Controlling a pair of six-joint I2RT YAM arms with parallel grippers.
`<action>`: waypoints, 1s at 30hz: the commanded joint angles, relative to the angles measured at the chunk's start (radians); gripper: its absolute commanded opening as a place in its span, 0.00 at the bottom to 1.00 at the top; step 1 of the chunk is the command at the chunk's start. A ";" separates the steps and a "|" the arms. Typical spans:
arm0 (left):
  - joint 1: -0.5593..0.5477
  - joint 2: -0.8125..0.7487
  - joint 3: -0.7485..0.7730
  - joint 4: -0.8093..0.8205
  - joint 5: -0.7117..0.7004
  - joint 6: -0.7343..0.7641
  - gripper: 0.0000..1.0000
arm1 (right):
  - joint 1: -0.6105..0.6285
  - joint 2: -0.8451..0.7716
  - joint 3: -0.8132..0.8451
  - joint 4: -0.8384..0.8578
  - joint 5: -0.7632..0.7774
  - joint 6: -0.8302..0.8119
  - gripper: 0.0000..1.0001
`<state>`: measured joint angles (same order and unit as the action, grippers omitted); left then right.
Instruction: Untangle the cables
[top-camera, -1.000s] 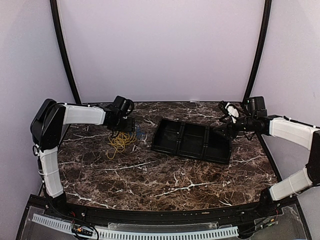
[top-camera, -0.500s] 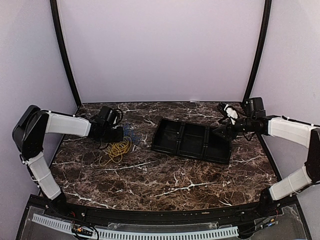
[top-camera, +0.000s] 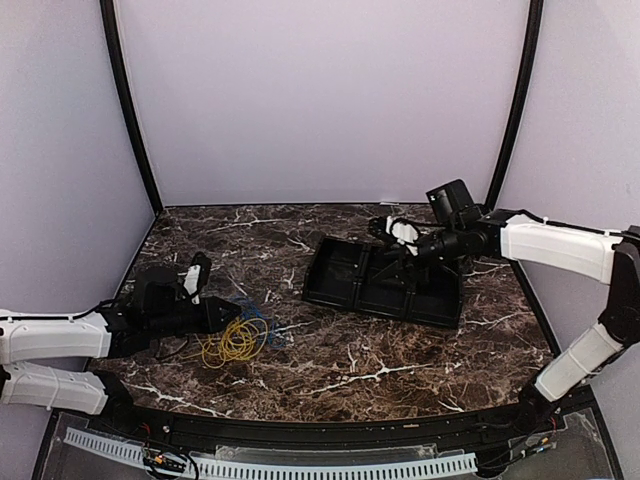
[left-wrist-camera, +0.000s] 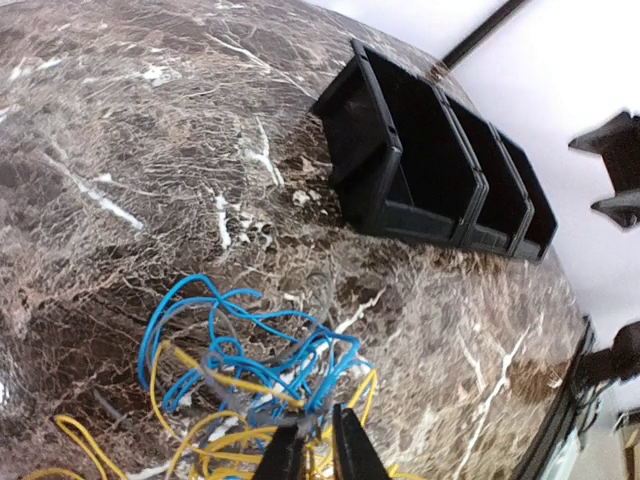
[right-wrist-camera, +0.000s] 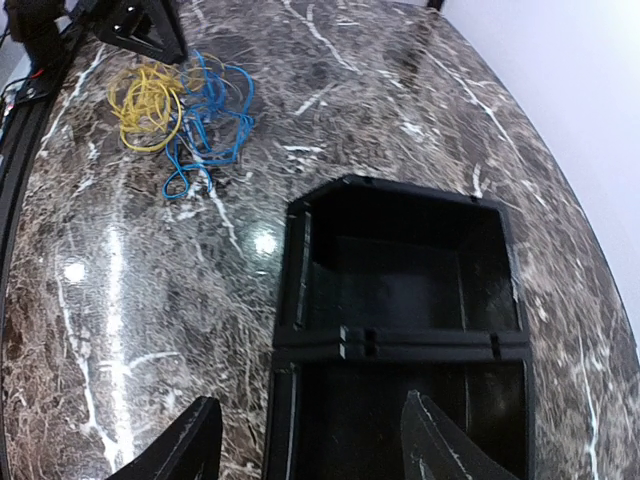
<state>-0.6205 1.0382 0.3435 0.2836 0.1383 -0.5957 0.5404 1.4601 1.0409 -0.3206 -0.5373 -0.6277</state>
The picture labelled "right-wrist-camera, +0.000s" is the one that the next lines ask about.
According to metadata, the black bin near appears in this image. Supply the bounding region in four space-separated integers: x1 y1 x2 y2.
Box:
273 175 531 359

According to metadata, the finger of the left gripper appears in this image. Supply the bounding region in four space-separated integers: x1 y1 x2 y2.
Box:
94 0 187 64

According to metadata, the black bin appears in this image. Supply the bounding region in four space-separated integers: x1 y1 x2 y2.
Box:
273 175 531 359
262 345 535 479

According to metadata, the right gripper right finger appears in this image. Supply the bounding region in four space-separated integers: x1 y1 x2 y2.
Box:
400 390 514 480

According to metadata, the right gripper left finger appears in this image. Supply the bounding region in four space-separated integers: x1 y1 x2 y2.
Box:
108 396 222 480

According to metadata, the blue cable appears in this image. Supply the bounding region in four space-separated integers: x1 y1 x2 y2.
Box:
162 48 256 201

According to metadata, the black front rail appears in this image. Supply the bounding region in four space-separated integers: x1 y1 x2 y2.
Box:
1 7 87 277

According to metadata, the yellow cable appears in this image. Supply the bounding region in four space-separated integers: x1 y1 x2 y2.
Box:
107 62 201 154

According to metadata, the black bin middle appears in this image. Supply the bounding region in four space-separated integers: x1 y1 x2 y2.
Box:
262 345 535 479

